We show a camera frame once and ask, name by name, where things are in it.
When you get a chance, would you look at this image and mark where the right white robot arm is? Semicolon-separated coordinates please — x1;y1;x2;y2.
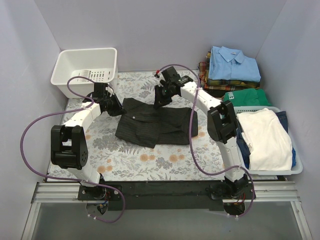
153;65;249;199

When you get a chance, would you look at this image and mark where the light grey laundry basket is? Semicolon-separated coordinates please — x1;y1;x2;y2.
234;106;303;176

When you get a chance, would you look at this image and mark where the plaid folded shirt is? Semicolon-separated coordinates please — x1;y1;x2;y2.
198;52;260;91

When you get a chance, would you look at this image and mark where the green folded shirt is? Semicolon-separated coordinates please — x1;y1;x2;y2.
223;88;272;107

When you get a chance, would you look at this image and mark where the purple cable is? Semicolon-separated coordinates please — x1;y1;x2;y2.
20;76;127;224
159;64;256;218

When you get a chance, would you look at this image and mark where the light blue folded shirt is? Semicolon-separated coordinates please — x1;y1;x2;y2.
208;46;261;83

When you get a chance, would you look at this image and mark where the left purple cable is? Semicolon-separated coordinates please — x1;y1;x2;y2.
20;76;127;224

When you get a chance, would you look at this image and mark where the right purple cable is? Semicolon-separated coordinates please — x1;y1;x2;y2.
159;64;256;218

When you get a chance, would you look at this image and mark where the white garment in basket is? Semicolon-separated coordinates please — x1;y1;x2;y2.
236;107;294;171

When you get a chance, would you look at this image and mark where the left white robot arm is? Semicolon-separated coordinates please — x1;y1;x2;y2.
50;82;125;200

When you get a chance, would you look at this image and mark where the black pinstriped long sleeve shirt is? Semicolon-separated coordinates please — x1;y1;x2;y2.
115;98;198;149

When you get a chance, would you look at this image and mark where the white plastic bin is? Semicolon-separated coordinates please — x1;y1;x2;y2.
50;47;119;99

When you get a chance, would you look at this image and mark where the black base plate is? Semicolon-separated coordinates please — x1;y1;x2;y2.
77;180;256;211

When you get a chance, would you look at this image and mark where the aluminium rail frame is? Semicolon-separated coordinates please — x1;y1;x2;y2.
22;181;312;240

